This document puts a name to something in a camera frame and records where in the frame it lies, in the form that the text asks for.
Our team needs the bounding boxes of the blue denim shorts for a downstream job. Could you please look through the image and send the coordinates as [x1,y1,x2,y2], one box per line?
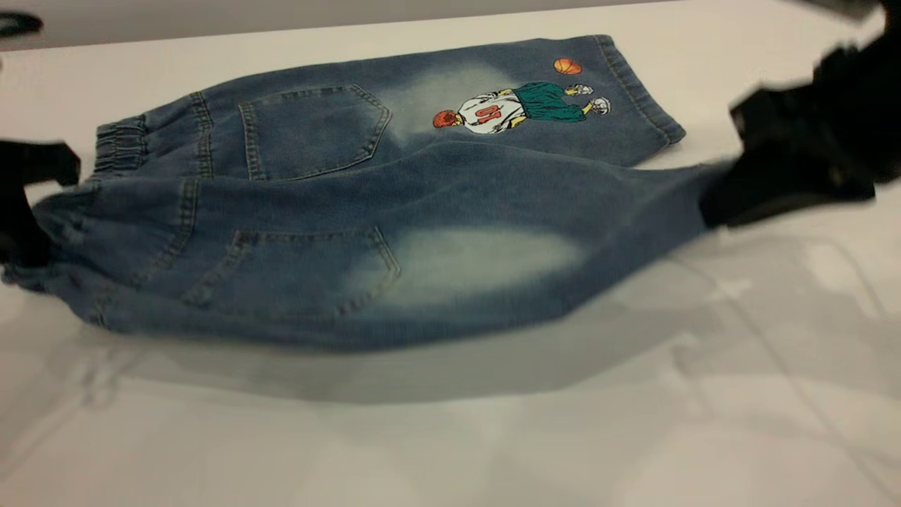
[0,34,733,353]

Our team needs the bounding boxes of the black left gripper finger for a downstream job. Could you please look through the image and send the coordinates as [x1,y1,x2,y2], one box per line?
[0,184,51,268]
[0,141,82,188]

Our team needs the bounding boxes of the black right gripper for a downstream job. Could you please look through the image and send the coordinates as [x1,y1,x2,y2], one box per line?
[700,39,901,230]

